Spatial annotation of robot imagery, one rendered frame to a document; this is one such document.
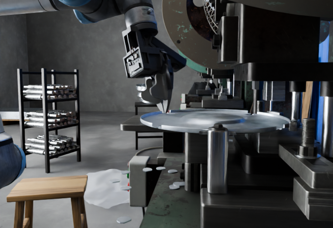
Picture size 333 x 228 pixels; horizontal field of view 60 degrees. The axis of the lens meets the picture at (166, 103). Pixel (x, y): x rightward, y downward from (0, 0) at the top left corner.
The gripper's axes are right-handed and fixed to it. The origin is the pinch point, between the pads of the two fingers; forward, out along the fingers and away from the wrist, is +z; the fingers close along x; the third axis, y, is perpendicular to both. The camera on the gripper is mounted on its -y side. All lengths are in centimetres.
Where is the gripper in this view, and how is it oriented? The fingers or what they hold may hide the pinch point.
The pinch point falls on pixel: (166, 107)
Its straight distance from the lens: 69.4
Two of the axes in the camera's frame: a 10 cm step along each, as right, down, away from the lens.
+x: 6.2, -2.6, -7.4
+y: -7.6, 0.6, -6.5
